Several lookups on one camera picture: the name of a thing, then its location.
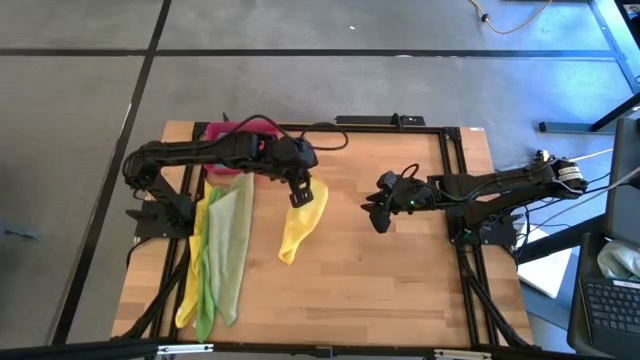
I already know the white plastic bag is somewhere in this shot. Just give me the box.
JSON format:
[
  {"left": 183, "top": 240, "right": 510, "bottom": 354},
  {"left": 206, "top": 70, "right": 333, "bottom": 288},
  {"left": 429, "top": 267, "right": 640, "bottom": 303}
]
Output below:
[{"left": 596, "top": 239, "right": 640, "bottom": 282}]

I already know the black aluminium table frame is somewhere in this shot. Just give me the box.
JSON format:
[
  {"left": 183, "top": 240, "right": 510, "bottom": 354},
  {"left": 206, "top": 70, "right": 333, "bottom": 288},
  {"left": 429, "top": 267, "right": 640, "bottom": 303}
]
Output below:
[{"left": 117, "top": 121, "right": 539, "bottom": 351}]

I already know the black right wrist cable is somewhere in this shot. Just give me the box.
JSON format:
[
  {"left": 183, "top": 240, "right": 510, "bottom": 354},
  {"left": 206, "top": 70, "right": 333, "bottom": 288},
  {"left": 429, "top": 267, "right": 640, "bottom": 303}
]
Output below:
[{"left": 398, "top": 162, "right": 423, "bottom": 183}]

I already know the bright green microfiber towel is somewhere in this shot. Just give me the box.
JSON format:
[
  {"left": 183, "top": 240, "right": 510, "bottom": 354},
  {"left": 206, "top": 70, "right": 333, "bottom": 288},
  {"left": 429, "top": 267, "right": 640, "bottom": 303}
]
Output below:
[{"left": 195, "top": 185, "right": 227, "bottom": 344}]

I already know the black mounting bar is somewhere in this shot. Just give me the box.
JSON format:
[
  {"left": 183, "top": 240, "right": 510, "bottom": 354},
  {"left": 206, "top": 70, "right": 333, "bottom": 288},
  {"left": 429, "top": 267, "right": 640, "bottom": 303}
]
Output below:
[{"left": 334, "top": 113, "right": 427, "bottom": 128}]

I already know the black desk leg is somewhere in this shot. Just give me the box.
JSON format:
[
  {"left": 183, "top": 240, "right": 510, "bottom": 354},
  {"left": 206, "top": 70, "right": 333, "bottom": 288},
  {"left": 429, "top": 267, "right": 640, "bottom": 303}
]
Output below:
[{"left": 537, "top": 91, "right": 640, "bottom": 136}]

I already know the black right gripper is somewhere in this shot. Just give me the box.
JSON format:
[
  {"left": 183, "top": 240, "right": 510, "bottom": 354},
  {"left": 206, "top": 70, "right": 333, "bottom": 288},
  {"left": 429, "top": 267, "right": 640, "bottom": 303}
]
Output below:
[{"left": 360, "top": 170, "right": 436, "bottom": 216}]

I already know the white power cable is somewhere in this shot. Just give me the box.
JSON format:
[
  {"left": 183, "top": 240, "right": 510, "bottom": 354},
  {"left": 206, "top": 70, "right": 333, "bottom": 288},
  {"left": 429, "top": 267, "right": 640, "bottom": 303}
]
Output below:
[{"left": 548, "top": 147, "right": 615, "bottom": 165}]

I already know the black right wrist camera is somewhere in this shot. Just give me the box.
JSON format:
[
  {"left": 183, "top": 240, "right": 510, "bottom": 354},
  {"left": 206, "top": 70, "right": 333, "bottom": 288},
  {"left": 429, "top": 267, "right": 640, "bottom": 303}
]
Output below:
[{"left": 368, "top": 205, "right": 395, "bottom": 235}]

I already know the dark grey panel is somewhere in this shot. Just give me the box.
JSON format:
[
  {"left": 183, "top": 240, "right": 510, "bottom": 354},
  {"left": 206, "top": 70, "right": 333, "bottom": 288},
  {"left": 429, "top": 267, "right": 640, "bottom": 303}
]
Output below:
[{"left": 601, "top": 116, "right": 640, "bottom": 247}]

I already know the pink plastic bin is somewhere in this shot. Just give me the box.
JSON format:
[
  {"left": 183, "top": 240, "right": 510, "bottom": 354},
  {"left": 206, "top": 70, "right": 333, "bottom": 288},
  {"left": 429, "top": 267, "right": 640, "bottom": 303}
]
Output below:
[{"left": 203, "top": 120, "right": 282, "bottom": 177}]

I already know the silver metal bracket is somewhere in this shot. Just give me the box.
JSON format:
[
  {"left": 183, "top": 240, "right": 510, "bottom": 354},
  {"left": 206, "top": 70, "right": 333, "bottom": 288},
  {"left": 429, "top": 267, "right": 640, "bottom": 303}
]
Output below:
[
  {"left": 432, "top": 348, "right": 493, "bottom": 360},
  {"left": 156, "top": 342, "right": 215, "bottom": 356}
]

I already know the pale green microfiber towel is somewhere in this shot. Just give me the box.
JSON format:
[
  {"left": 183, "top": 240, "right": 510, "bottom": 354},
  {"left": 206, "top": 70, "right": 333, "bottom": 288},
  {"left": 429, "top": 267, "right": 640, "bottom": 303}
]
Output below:
[{"left": 207, "top": 171, "right": 256, "bottom": 328}]

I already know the yellow microfiber towel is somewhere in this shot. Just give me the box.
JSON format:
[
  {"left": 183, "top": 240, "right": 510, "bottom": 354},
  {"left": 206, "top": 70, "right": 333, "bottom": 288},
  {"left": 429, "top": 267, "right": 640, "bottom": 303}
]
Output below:
[
  {"left": 174, "top": 180, "right": 214, "bottom": 330},
  {"left": 277, "top": 173, "right": 330, "bottom": 267}
]

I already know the yellow floor cable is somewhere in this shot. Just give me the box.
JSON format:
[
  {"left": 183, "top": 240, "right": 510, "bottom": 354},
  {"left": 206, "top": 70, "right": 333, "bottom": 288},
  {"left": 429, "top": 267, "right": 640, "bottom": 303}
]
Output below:
[{"left": 468, "top": 0, "right": 554, "bottom": 36}]

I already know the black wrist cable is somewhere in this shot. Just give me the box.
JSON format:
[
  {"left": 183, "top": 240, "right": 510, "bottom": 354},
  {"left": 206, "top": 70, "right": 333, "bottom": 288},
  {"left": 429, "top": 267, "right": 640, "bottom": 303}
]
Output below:
[
  {"left": 214, "top": 113, "right": 350, "bottom": 152},
  {"left": 398, "top": 162, "right": 423, "bottom": 183}
]

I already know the grey floor cable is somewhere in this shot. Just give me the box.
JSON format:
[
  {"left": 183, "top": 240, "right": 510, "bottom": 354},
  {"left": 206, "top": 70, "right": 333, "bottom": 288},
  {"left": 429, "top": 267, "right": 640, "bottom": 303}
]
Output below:
[{"left": 519, "top": 167, "right": 640, "bottom": 236}]

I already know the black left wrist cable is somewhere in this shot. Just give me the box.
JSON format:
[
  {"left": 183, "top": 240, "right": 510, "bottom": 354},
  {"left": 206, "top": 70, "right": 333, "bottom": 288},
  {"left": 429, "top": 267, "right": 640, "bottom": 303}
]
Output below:
[{"left": 214, "top": 113, "right": 350, "bottom": 152}]

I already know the white flat board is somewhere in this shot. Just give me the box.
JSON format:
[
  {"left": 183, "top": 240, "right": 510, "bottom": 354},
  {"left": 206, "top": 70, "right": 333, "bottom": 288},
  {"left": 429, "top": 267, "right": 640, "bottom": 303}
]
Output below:
[{"left": 516, "top": 222, "right": 574, "bottom": 300}]

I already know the black laptop keyboard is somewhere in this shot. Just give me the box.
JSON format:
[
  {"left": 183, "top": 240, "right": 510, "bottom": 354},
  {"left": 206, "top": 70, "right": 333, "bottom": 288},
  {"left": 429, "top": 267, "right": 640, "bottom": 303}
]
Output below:
[{"left": 578, "top": 276, "right": 640, "bottom": 359}]

